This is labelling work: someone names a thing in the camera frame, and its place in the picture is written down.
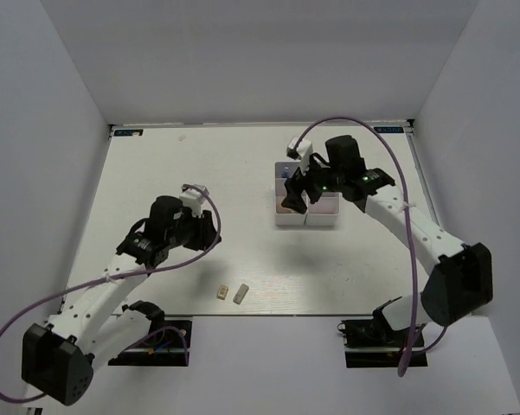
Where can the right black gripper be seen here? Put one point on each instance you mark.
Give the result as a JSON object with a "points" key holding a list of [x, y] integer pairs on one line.
{"points": [[298, 184]]}

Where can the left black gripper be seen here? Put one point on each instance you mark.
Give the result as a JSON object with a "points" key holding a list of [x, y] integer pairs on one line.
{"points": [[204, 235]]}

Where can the tan small eraser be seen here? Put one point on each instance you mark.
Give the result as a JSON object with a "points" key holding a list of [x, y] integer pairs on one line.
{"points": [[222, 292]]}

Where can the grey eraser block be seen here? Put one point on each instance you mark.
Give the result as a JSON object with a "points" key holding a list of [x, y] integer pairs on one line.
{"points": [[240, 293]]}

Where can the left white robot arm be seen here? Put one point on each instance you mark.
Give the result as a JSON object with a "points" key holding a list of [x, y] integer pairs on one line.
{"points": [[61, 358]]}

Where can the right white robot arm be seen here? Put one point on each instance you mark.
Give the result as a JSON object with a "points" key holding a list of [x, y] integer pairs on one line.
{"points": [[459, 275]]}

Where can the left white organizer bin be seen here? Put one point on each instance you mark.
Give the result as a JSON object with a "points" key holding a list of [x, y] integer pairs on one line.
{"points": [[281, 219]]}

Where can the white organizer bin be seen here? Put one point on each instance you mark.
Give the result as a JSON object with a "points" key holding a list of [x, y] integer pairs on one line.
{"points": [[281, 219], [323, 202]]}

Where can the right white organizer bin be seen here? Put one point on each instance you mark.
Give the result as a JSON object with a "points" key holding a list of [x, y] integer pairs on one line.
{"points": [[323, 202]]}

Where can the right blue table label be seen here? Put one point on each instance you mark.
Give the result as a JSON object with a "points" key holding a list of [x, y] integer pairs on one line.
{"points": [[389, 129]]}

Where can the blue table label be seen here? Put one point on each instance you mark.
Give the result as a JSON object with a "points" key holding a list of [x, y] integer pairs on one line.
{"points": [[389, 129], [128, 132]]}

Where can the left blue table label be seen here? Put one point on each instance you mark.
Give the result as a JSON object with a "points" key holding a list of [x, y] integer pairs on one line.
{"points": [[128, 132]]}

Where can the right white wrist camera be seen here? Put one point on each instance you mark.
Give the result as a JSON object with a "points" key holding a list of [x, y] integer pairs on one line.
{"points": [[300, 150]]}

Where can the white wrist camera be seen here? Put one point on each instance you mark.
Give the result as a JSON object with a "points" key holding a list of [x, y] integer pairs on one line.
{"points": [[193, 197], [300, 150]]}

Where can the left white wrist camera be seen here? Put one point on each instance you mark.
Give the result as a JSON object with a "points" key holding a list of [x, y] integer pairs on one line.
{"points": [[193, 197]]}

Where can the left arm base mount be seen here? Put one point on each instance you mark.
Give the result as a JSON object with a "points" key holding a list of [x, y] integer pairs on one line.
{"points": [[168, 348]]}

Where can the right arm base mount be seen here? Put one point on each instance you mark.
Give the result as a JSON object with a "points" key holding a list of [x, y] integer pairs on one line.
{"points": [[368, 347]]}

